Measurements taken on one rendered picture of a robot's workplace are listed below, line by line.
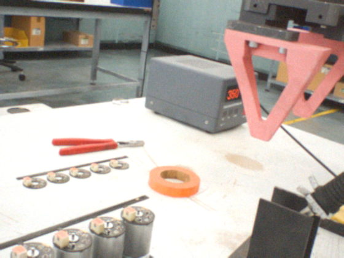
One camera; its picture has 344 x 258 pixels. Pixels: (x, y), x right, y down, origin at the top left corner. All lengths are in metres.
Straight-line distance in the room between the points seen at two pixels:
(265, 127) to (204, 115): 0.40
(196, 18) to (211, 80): 5.37
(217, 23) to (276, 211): 5.51
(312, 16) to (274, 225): 0.17
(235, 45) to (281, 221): 0.15
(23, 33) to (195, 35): 2.30
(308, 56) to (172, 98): 0.48
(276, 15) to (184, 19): 5.89
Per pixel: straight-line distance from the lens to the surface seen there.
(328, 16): 0.31
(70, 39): 5.28
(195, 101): 0.72
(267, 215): 0.38
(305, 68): 0.29
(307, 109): 0.42
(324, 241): 0.49
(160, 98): 0.76
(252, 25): 0.30
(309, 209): 0.38
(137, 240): 0.33
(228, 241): 0.44
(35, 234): 0.30
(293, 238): 0.38
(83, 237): 0.30
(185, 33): 6.19
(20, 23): 4.99
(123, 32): 6.15
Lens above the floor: 0.97
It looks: 18 degrees down
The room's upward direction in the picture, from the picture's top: 8 degrees clockwise
